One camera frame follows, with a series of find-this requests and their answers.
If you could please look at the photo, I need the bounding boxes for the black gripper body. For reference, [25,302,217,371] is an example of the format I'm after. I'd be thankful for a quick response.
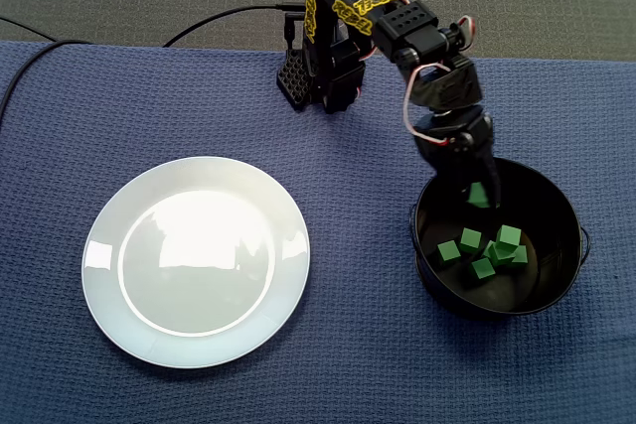
[404,55,496,170]

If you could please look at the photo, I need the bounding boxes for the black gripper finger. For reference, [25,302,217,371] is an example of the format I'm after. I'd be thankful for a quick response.
[420,152,476,203]
[477,144,504,211]

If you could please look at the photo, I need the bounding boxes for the white round plate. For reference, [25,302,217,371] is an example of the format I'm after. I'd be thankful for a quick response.
[80,155,312,370]

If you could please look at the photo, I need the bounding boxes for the blue woven table cloth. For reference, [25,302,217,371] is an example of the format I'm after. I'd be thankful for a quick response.
[0,40,636,424]

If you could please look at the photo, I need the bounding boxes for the black round bucket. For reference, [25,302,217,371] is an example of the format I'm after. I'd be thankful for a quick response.
[407,155,593,322]

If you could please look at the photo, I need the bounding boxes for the white red gripper wire loop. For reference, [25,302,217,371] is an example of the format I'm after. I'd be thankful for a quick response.
[402,63,457,148]

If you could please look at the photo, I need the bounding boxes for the white red wrist wire loop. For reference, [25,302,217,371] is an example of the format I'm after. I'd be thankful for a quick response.
[448,15,479,52]

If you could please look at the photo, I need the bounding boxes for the white red base wire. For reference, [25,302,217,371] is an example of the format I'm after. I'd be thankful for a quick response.
[353,39,382,97]

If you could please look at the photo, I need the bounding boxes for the short black power cable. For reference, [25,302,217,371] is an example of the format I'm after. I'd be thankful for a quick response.
[283,11,299,53]

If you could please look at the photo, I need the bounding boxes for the black usb cable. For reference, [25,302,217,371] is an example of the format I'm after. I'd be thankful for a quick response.
[162,2,304,49]

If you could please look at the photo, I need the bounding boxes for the thick black cable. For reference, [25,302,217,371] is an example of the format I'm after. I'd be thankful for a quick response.
[0,40,93,120]

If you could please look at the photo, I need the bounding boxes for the thin black cable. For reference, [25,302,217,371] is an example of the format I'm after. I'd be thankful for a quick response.
[0,16,57,42]

